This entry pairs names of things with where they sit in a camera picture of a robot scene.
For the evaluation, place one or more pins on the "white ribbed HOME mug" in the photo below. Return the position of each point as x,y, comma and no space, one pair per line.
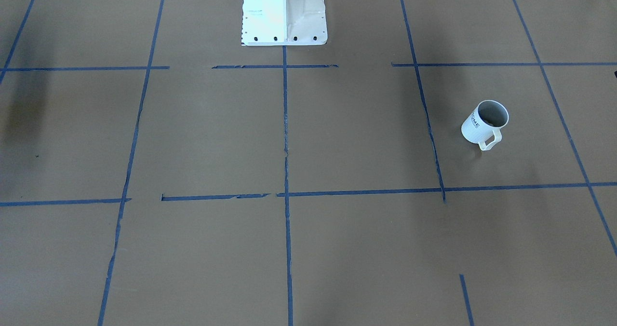
484,125

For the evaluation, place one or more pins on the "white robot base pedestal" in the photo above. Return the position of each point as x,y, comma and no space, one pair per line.
283,22

